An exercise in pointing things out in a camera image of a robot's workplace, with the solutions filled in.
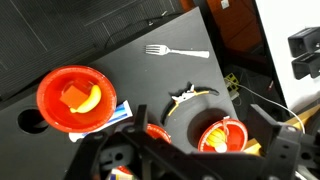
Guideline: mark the black clamp blocks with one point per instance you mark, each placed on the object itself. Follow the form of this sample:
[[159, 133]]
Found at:
[[305, 50]]

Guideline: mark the power strip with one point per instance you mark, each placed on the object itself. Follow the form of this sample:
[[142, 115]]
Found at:
[[232, 85]]

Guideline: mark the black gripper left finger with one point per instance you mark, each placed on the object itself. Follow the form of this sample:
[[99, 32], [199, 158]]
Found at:
[[141, 116]]

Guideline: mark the orange ball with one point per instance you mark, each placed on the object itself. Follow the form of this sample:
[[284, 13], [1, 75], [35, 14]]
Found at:
[[215, 137]]

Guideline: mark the white table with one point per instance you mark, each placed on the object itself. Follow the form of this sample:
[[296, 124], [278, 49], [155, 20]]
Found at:
[[283, 20]]

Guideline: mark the red bowl with red block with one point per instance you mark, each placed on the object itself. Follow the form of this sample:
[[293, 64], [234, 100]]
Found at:
[[53, 113]]

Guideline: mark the yellow banana toy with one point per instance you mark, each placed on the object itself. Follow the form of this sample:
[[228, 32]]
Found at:
[[90, 101]]

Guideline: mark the white blue toothpaste tube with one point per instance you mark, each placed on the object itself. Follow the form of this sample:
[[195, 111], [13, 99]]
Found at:
[[121, 113]]

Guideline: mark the small white ball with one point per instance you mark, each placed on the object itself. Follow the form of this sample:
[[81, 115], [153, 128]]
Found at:
[[220, 148]]

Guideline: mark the red bowl with orange ball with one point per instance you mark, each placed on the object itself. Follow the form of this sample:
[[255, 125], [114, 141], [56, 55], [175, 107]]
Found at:
[[238, 133]]

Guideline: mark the red block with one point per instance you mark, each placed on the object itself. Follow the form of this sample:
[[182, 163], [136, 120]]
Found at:
[[73, 96]]

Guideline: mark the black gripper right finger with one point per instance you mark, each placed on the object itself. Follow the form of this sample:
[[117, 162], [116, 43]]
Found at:
[[266, 126]]

